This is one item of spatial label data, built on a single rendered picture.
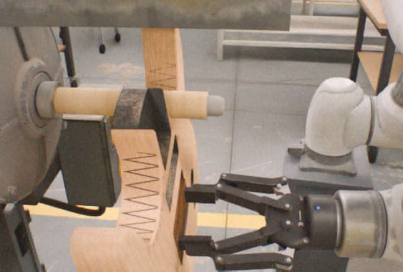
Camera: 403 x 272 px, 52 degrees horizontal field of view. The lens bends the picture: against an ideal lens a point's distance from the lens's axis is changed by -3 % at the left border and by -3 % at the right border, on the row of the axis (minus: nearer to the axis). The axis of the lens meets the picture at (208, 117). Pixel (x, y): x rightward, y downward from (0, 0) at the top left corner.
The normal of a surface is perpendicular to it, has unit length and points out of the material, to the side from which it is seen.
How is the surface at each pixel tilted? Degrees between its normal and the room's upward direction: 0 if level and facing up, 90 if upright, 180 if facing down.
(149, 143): 110
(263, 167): 0
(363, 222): 44
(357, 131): 92
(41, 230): 0
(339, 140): 93
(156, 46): 90
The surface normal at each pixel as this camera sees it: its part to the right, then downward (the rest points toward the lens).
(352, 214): -0.05, -0.48
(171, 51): -0.08, 0.49
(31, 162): 0.98, 0.18
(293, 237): -0.04, -0.69
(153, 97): -0.07, 0.74
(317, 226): -0.07, -0.10
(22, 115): 0.63, 0.33
